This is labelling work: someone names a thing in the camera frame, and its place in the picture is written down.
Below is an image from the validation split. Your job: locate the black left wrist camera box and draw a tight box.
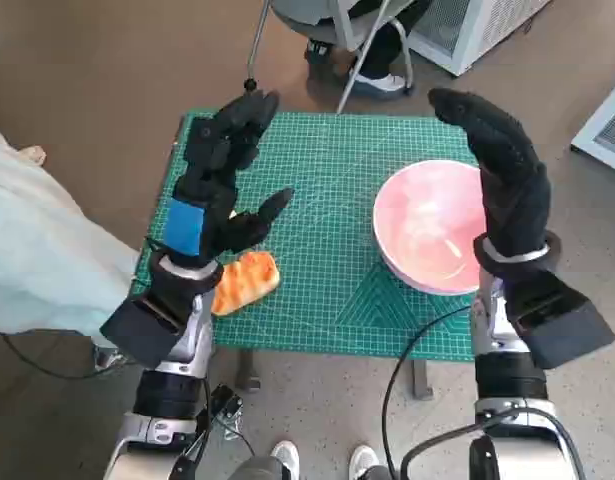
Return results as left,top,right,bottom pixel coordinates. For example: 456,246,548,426
99,294,188,370

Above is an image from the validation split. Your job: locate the seated person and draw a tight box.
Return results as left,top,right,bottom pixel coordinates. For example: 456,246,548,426
304,0,433,96

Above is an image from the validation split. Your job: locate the green cutting mat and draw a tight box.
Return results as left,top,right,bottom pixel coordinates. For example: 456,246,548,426
131,110,481,362

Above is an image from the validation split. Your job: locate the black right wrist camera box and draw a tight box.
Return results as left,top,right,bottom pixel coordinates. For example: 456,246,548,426
506,272,615,370

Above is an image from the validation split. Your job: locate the grey office chair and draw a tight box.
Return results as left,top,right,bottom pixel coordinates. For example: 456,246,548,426
244,0,417,114

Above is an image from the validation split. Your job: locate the grey metal table leg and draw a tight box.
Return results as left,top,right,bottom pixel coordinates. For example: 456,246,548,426
235,349,262,392
411,359,433,400

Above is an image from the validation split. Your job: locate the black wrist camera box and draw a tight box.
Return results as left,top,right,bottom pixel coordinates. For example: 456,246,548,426
99,294,188,370
506,272,615,370

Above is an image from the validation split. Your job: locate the black metal rail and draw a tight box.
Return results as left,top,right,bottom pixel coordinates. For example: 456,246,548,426
209,383,243,431

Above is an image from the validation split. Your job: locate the pink bowl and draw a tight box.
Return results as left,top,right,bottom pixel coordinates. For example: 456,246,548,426
372,159,488,297

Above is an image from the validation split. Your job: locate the person in light clothing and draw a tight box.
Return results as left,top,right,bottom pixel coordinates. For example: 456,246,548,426
0,119,143,351

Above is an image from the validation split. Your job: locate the looped black robot cable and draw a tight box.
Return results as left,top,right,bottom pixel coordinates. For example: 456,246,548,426
400,407,588,480

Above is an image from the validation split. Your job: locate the white cabinet with mesh grille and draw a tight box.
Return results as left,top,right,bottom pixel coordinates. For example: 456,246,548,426
406,0,551,77

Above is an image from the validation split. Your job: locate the person with white shoes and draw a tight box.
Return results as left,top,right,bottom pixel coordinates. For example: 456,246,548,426
231,439,403,480

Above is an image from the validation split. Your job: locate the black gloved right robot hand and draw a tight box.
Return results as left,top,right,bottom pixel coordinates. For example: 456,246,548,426
427,87,553,254

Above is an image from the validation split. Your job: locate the long black robot cable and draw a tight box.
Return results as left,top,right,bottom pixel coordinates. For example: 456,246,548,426
380,303,481,480

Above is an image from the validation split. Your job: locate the long orange toy bread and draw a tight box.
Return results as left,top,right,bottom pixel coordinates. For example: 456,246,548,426
210,251,281,317

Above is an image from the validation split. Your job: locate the white slatted appliance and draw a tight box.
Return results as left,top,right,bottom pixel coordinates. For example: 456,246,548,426
570,74,615,176

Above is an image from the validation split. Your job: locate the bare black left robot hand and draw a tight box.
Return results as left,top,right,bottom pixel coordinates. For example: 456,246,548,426
161,89,295,269

